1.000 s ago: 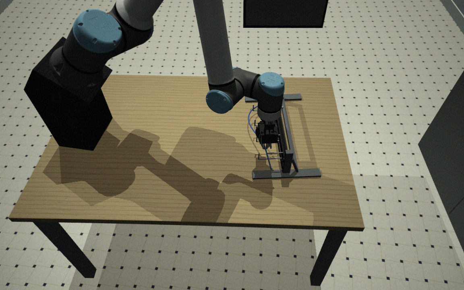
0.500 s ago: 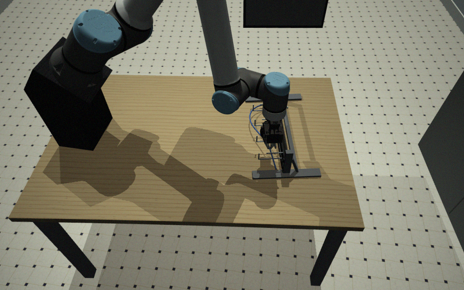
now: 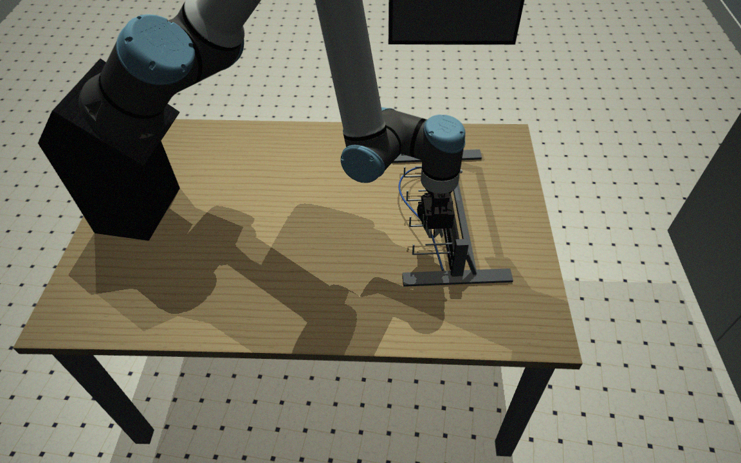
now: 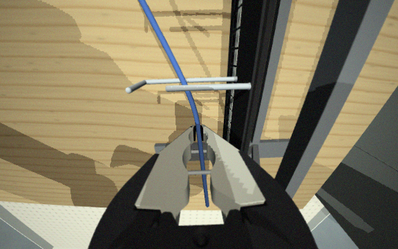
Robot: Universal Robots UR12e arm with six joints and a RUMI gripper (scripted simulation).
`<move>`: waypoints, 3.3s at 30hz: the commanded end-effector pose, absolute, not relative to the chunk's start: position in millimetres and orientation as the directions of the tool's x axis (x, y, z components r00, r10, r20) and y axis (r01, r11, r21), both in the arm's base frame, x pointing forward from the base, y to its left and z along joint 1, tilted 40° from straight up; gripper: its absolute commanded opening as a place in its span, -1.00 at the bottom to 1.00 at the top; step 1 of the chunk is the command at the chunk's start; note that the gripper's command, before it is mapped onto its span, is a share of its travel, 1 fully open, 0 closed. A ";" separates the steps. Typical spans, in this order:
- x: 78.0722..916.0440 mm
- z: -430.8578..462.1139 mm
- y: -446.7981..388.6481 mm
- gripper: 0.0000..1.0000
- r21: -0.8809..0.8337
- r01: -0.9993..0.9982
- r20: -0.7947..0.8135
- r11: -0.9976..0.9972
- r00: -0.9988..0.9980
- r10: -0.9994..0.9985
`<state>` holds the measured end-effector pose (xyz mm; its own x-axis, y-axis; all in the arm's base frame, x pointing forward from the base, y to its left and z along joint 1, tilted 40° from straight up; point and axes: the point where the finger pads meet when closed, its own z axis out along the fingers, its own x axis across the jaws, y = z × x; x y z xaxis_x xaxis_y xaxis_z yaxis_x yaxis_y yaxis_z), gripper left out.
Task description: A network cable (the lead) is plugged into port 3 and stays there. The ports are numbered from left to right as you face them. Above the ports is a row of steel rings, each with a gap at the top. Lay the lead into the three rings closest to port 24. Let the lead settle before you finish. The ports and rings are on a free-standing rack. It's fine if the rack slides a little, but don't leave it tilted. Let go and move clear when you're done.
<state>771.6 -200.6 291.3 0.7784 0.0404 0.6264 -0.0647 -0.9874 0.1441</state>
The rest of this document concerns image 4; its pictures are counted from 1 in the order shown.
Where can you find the black free-standing rack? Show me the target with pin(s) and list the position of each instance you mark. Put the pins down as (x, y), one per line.
(255, 39)

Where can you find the blue network cable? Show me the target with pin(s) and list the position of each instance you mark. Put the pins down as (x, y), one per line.
(171, 57)

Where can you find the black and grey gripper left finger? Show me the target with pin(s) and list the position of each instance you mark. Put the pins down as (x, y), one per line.
(160, 185)

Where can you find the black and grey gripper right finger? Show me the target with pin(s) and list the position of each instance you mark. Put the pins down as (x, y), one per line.
(238, 182)

